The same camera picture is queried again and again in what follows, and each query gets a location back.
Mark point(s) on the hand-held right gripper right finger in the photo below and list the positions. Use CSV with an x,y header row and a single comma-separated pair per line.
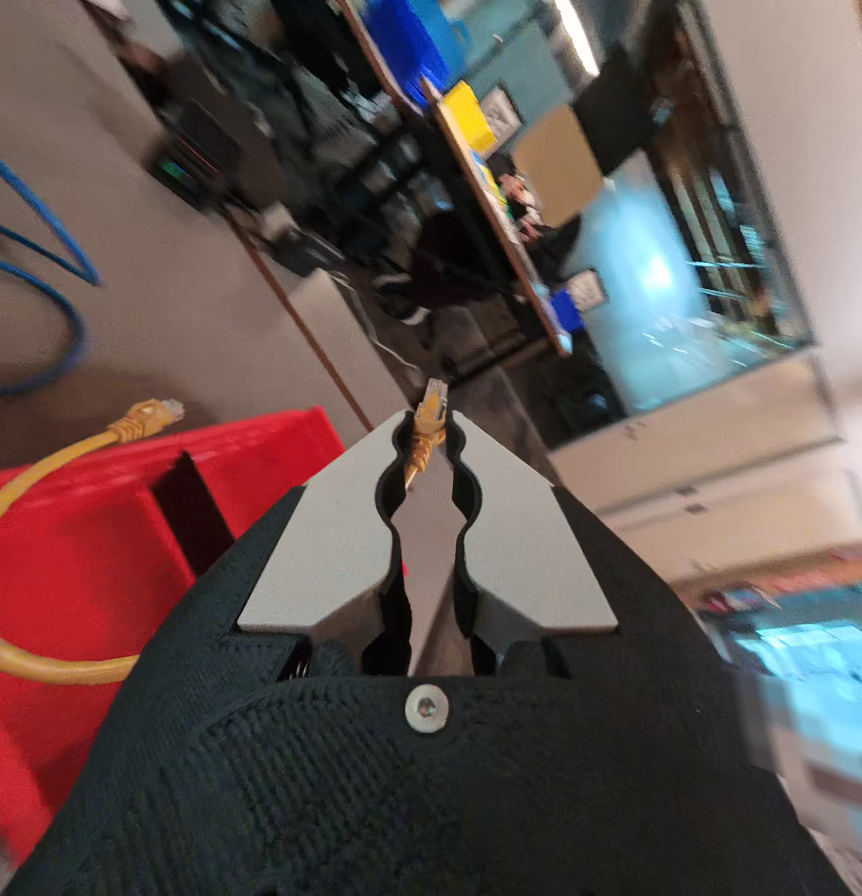
x,y
536,560

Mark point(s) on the red plastic bin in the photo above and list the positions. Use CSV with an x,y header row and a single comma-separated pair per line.
x,y
88,546

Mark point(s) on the framed picture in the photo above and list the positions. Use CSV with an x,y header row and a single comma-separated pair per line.
x,y
586,290

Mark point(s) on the small blue storage bin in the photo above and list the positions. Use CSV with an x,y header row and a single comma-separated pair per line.
x,y
567,311

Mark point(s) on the small yellow storage bin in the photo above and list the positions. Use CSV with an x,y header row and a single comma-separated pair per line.
x,y
469,119

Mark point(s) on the large blue storage bin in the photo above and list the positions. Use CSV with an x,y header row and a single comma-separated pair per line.
x,y
410,42

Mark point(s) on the black device with screen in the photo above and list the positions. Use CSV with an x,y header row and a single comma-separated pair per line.
x,y
186,178

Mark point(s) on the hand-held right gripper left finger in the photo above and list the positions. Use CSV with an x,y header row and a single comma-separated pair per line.
x,y
319,560

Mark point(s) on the brown cardboard board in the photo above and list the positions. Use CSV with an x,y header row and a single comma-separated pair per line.
x,y
557,164

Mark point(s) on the long wooden table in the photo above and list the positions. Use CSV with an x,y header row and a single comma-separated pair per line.
x,y
504,238

